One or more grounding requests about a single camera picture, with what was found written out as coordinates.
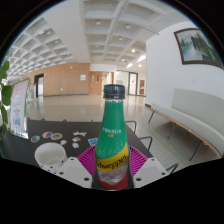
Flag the recessed ceiling lights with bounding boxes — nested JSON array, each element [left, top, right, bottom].
[[39, 3, 148, 68]]

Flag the framed landscape painting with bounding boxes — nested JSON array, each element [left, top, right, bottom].
[[173, 27, 224, 70]]

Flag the white dotted mug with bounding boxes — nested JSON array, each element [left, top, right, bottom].
[[34, 142, 69, 175]]

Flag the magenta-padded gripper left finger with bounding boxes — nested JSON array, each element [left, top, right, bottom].
[[55, 145, 100, 190]]

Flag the small blue card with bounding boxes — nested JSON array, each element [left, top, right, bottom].
[[87, 137, 100, 148]]

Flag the clear acrylic sign stand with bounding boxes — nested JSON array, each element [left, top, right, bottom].
[[9, 78, 31, 140]]

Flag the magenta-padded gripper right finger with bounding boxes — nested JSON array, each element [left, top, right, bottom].
[[127, 145, 170, 190]]

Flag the green leafy plant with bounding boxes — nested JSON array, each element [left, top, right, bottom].
[[0, 59, 14, 142]]

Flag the green drink bottle black cap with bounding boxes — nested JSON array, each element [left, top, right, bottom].
[[94, 84, 130, 191]]

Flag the long white wall bench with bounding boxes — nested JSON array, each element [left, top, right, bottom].
[[148, 87, 224, 160]]

